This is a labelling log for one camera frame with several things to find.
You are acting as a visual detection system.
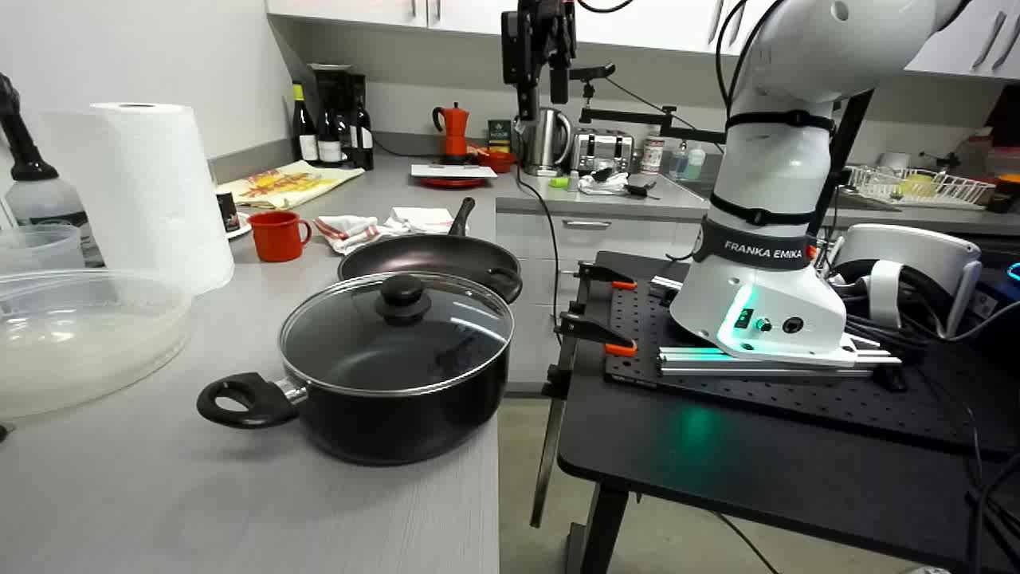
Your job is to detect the clear plastic bowl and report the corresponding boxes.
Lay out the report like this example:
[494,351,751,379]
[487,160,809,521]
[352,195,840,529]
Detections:
[0,263,197,424]

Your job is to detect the black hanging cable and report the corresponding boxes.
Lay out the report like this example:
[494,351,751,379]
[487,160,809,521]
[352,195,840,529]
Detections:
[514,171,566,322]

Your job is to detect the red moka pot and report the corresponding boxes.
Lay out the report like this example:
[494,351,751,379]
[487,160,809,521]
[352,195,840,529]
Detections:
[431,97,474,164]

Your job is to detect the yellow snack package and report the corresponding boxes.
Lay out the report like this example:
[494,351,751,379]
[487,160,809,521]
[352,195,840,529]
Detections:
[217,160,366,214]

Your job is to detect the red mug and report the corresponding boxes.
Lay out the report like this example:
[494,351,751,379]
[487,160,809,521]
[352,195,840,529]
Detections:
[249,207,315,263]

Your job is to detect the glass pot lid black knob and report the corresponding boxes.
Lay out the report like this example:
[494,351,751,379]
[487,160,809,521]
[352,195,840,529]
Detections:
[278,272,515,401]

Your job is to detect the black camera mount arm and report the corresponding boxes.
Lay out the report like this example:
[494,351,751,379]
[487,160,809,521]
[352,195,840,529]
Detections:
[576,83,731,145]

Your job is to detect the small dark jar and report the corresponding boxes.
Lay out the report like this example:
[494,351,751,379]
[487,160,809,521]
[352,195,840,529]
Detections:
[213,188,241,235]

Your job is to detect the black clamp orange tip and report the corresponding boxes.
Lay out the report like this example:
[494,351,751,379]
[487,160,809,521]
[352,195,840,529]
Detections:
[570,259,681,296]
[554,306,644,363]

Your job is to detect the white VR headset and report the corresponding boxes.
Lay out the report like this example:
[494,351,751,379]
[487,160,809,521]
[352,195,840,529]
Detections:
[824,220,983,338]

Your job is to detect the steel electric kettle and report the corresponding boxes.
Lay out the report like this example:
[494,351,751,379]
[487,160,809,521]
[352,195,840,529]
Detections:
[522,104,576,178]

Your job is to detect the black camera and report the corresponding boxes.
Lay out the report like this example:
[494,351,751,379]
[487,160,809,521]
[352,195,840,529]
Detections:
[566,60,619,89]

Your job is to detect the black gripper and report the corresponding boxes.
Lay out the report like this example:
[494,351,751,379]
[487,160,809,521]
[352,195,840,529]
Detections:
[499,0,584,120]

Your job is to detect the silver toaster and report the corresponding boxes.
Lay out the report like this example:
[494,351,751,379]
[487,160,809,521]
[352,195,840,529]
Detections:
[570,123,637,178]

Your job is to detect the dark wine bottle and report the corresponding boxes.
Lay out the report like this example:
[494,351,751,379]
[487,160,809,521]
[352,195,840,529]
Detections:
[347,103,375,171]
[289,79,323,170]

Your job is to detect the red plate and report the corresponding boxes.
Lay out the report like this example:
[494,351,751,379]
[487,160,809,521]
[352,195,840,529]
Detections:
[413,175,491,192]

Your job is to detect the black coffee machine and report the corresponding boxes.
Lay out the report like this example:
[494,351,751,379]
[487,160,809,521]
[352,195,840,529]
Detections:
[306,60,370,170]

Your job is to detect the white paper towel roll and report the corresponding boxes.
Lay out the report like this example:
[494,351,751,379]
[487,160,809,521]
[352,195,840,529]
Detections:
[44,97,235,298]

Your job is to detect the white flat tray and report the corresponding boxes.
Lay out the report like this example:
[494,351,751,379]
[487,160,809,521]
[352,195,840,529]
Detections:
[406,160,499,184]

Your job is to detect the black cooking pot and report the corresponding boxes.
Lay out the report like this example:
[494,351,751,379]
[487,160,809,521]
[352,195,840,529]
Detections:
[195,278,518,469]

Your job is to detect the silver aluminium rails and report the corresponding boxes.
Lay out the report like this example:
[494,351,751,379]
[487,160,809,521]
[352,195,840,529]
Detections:
[655,334,906,383]

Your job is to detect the white kitchen towel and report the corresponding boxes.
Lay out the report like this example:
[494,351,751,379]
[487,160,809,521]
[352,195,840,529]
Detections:
[311,214,383,259]

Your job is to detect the white dish rack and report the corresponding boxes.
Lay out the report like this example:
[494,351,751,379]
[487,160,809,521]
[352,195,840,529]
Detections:
[848,157,998,209]

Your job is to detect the black robot table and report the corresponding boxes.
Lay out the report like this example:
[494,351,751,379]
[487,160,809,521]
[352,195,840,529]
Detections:
[529,248,1020,574]

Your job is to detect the white upper cabinets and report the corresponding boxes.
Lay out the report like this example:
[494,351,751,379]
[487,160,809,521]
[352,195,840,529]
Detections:
[263,0,1020,83]

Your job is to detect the black frying pan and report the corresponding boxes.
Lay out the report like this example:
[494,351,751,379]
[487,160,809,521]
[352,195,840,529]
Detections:
[334,195,525,306]

